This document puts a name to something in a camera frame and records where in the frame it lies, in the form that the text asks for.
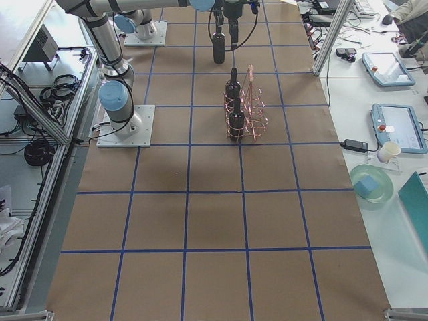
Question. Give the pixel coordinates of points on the near wine bottle in basket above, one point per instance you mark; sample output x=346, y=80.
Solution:
x=236, y=120

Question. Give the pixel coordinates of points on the near teach pendant blue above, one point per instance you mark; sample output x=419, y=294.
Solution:
x=399, y=124

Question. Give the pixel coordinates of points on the aluminium frame post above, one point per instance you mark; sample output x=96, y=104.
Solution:
x=335, y=27

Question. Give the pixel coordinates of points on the black computer mouse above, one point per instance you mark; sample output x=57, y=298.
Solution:
x=387, y=19

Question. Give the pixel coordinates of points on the grey control box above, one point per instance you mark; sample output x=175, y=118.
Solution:
x=43, y=49

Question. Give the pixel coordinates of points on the far teach pendant blue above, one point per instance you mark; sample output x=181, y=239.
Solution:
x=386, y=69

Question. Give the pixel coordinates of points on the brown paper table mat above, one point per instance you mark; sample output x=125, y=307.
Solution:
x=200, y=227

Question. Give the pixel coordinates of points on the copper wire wine basket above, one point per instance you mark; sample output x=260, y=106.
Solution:
x=252, y=106

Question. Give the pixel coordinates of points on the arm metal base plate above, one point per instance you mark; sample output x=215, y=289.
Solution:
x=137, y=132
x=149, y=35

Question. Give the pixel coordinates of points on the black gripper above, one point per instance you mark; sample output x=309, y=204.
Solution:
x=232, y=11

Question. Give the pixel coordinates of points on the teach pendant blue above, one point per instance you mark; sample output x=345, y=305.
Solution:
x=399, y=124
x=386, y=69

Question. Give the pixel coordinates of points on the far wine bottle in basket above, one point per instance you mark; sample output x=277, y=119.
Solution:
x=232, y=88

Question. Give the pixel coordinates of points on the teal folder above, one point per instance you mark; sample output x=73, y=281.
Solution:
x=413, y=196

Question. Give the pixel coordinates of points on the black power adapter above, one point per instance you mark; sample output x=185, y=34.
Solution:
x=354, y=145

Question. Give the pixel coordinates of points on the green glass bowl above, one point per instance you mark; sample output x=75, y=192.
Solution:
x=379, y=175

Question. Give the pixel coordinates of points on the black small device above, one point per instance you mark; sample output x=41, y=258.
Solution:
x=348, y=54

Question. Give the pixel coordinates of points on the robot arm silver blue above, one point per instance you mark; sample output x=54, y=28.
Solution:
x=138, y=22
x=116, y=94

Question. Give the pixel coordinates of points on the blue foam cube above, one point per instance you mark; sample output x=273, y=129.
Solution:
x=368, y=188

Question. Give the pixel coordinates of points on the wine bottle in basket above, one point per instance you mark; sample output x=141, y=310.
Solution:
x=232, y=88
x=236, y=120

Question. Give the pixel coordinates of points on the white paper cup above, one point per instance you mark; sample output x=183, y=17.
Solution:
x=388, y=151

